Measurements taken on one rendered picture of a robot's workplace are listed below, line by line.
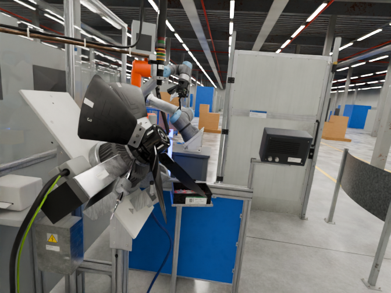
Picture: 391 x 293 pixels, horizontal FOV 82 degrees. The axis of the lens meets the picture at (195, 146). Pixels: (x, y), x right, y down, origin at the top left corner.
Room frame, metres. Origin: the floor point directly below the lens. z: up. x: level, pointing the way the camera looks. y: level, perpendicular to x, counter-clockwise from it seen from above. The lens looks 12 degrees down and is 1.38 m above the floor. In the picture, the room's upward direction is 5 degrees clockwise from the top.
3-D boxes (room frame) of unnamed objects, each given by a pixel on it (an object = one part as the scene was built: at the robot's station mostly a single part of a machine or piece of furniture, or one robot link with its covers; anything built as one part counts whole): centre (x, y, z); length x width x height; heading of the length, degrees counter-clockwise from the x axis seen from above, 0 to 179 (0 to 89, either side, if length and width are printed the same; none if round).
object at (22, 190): (0.90, 0.78, 0.92); 0.17 x 0.16 x 0.11; 85
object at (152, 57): (1.03, 0.20, 1.50); 0.09 x 0.07 x 0.10; 120
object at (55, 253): (0.84, 0.54, 0.73); 0.15 x 0.09 x 0.22; 85
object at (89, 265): (0.92, 0.42, 0.56); 0.19 x 0.04 x 0.04; 85
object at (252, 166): (1.35, -0.37, 0.96); 0.03 x 0.03 x 0.20; 85
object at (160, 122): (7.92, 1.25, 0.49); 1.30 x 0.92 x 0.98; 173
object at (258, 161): (1.35, -0.47, 1.04); 0.24 x 0.03 x 0.03; 85
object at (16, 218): (0.97, 0.75, 0.85); 0.36 x 0.24 x 0.03; 175
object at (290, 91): (2.75, -0.91, 1.10); 1.21 x 0.06 x 2.20; 85
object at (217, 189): (1.39, 0.06, 0.82); 0.90 x 0.04 x 0.08; 85
